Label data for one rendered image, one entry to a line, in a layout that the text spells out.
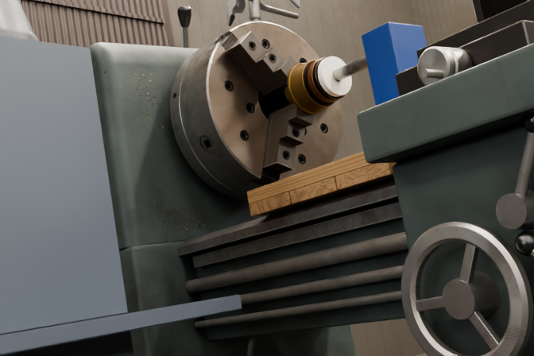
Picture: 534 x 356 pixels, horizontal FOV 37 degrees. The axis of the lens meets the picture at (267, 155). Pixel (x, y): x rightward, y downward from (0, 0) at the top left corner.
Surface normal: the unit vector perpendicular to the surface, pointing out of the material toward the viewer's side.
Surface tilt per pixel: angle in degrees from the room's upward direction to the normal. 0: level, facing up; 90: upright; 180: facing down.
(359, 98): 90
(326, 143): 90
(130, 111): 90
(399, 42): 90
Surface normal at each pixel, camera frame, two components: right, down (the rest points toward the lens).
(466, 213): -0.77, 0.03
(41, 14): 0.73, -0.24
